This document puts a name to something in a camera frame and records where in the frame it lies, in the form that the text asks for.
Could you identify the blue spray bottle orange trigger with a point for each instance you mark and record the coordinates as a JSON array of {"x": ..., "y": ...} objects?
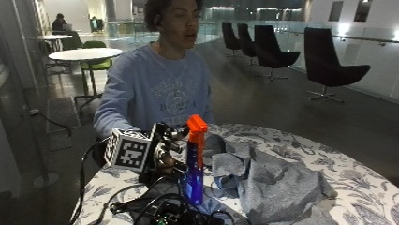
[{"x": 193, "y": 175}]

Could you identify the white marker cube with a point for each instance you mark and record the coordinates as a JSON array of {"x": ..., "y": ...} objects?
[{"x": 129, "y": 153}]

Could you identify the the person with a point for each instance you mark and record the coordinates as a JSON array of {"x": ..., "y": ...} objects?
[{"x": 157, "y": 84}]

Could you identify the black electronics box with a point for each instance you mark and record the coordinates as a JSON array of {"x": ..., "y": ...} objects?
[{"x": 175, "y": 216}]

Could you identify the grey cloth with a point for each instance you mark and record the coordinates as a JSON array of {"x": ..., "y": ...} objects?
[{"x": 274, "y": 187}]

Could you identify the grey floor mat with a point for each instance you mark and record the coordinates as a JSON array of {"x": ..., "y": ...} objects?
[{"x": 62, "y": 114}]

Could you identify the dark green chair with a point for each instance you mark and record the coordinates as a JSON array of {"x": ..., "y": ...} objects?
[{"x": 72, "y": 42}]

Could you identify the floral tablecloth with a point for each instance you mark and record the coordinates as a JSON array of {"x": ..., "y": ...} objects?
[{"x": 353, "y": 187}]

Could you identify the large black swivel chair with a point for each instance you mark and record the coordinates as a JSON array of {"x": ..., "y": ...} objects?
[{"x": 329, "y": 65}]

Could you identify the small white round table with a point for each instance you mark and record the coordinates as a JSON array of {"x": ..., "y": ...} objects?
[{"x": 54, "y": 37}]

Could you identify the laptop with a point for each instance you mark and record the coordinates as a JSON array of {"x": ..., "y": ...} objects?
[{"x": 68, "y": 27}]

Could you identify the glass railing with handrail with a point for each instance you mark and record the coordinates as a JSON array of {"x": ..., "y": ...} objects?
[{"x": 345, "y": 40}]

